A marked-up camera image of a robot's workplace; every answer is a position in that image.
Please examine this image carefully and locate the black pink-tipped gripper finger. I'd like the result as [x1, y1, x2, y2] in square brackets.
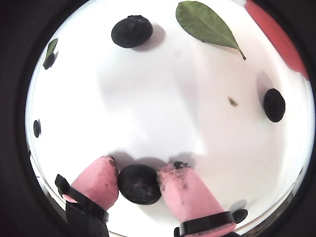
[54, 155, 120, 237]
[157, 161, 241, 237]

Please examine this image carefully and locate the dark blueberry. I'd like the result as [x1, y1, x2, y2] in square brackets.
[118, 164, 162, 205]
[263, 88, 286, 123]
[232, 208, 249, 224]
[111, 14, 154, 49]
[44, 53, 55, 69]
[33, 119, 41, 138]

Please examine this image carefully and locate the red collapsible silicone cup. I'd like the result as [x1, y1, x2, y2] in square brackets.
[244, 0, 311, 81]

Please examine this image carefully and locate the white paper sheet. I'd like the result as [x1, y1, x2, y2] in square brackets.
[24, 0, 316, 237]

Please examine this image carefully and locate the large green leaf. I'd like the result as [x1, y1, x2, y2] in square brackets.
[42, 38, 59, 70]

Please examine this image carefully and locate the small green leaf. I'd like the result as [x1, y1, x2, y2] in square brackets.
[175, 0, 247, 61]

